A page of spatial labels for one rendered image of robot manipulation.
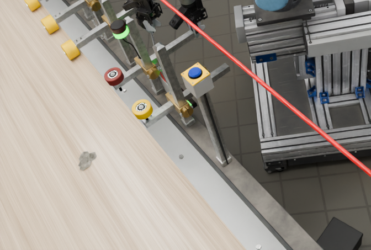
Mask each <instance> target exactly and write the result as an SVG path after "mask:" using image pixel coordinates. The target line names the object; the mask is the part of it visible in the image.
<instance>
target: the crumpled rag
mask: <svg viewBox="0 0 371 250"><path fill-rule="evenodd" d="M96 157H97V155H96V153H95V152H91V153H89V152H88V151H85V152H82V154H81V155H80V157H79V159H78V160H79V164H78V166H79V169H81V170H82V171H83V170H85V169H86V168H87V167H89V166H91V162H92V161H93V160H95V158H96Z"/></svg>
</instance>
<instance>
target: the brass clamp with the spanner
mask: <svg viewBox="0 0 371 250"><path fill-rule="evenodd" d="M134 60H135V62H136V64H139V66H140V67H141V68H142V70H143V73H144V74H145V75H146V76H147V77H148V78H149V79H156V78H158V76H159V75H160V72H159V70H158V69H157V67H156V65H155V64H154V63H153V66H152V67H150V68H149V69H148V70H147V69H146V68H145V67H144V66H143V65H142V63H141V60H140V59H138V58H137V57H135V58H134Z"/></svg>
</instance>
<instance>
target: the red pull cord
mask: <svg viewBox="0 0 371 250"><path fill-rule="evenodd" d="M161 1H162V2H163V3H164V4H165V5H166V6H168V7H169V8H170V9H171V10H173V11H174V12H175V13H176V14H177V15H178V16H180V17H181V18H182V19H183V20H184V21H186V22H187V23H188V24H189V25H190V26H191V27H193V28H194V29H195V30H196V31H197V32H198V33H200V34H201V35H202V36H203V37H205V38H206V39H207V40H208V41H209V42H211V43H212V44H213V45H214V46H215V47H217V48H218V49H219V50H220V51H221V52H222V53H224V54H225V55H226V56H227V57H228V58H229V59H231V60H232V61H233V62H234V63H235V64H237V65H238V66H239V67H240V68H242V69H243V70H244V71H245V72H246V73H248V74H249V75H250V76H251V77H252V78H253V79H255V80H256V81H257V82H258V83H259V84H260V85H262V86H263V87H264V88H265V89H266V90H267V91H269V92H270V93H271V94H273V95H274V96H275V97H276V98H277V99H278V100H280V101H281V102H282V103H283V104H284V105H285V106H287V107H288V108H289V109H290V110H291V111H293V112H294V113H295V114H296V115H297V116H298V117H300V118H301V119H302V120H303V121H305V122H306V123H307V124H308V125H309V126H311V127H312V128H313V129H314V130H315V131H316V132H318V133H319V134H320V135H321V136H322V137H323V138H325V139H326V140H327V141H328V142H329V143H331V144H332V145H333V146H334V147H336V148H337V149H338V150H339V151H340V152H342V153H343V154H344V155H345V156H346V157H347V158H349V159H350V160H351V161H352V162H353V163H354V164H356V165H357V166H358V167H359V168H360V169H361V170H363V171H364V172H365V173H366V174H367V175H369V176H370V177H371V170H370V169H369V168H367V167H366V166H365V165H364V164H363V163H362V162H360V161H359V160H358V159H356V158H355V157H354V156H353V155H352V154H350V153H349V152H348V151H347V150H346V149H344V148H343V147H342V146H341V145H340V144H339V143H337V142H336V141H335V140H334V139H333V138H331V137H330V136H329V135H328V134H327V133H325V132H324V131H323V130H321V129H320V128H319V127H318V126H317V125H315V124H314V123H313V122H312V121H311V120H310V119H308V118H307V117H306V116H305V115H304V114H302V113H301V112H300V111H298V110H297V109H296V108H295V107H294V106H292V105H291V104H290V103H289V102H288V101H287V100H285V99H284V98H283V97H282V96H281V95H279V94H278V93H277V92H276V91H275V90H273V89H272V88H271V87H270V86H269V85H267V84H266V83H265V82H264V81H262V80H261V79H260V78H259V77H258V76H256V75H255V74H254V73H253V72H252V71H250V70H249V69H248V68H247V67H246V66H244V65H243V64H242V63H241V62H240V61H239V60H237V59H236V58H235V57H233V56H232V55H231V54H230V53H229V52H227V51H226V50H225V49H224V48H223V47H221V46H220V45H219V44H218V43H217V42H216V41H214V40H213V39H212V38H211V37H210V36H208V35H207V34H206V33H205V32H203V31H202V30H201V29H200V28H198V27H197V26H196V25H195V24H194V23H192V22H191V21H190V20H189V19H188V18H187V17H185V16H184V15H183V14H182V13H181V12H179V11H178V10H177V9H175V7H173V6H172V5H171V4H169V3H168V2H167V1H166V0H161Z"/></svg>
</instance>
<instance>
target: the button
mask: <svg viewBox="0 0 371 250"><path fill-rule="evenodd" d="M188 73H189V76H190V77H193V78H195V77H198V76H199V75H200V74H201V69H200V68H199V67H193V68H191V69H190V70H189V72H188Z"/></svg>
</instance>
